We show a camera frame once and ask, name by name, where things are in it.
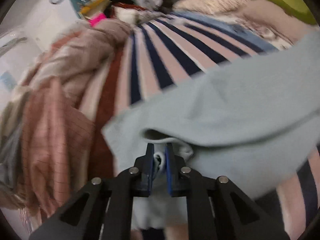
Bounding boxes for light blue pants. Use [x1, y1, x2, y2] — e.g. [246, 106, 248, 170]
[103, 31, 319, 238]

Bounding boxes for pink checked duvet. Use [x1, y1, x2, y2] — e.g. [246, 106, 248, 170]
[1, 19, 131, 216]

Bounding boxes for striped Diet Coke blanket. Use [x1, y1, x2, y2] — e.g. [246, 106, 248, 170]
[80, 11, 320, 240]

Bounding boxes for pink knitted pillow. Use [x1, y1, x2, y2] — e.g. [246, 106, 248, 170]
[236, 0, 319, 44]

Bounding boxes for pink bag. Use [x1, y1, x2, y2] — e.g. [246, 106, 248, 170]
[88, 13, 106, 27]

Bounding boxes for floral pillow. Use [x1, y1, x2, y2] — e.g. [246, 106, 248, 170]
[173, 0, 250, 15]

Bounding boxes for cream puffer jacket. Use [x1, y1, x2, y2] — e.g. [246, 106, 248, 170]
[114, 7, 139, 25]

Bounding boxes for yellow shelf unit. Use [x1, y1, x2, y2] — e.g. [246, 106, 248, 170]
[78, 0, 111, 20]

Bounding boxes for blue wall poster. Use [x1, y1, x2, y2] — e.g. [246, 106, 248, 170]
[1, 71, 17, 92]

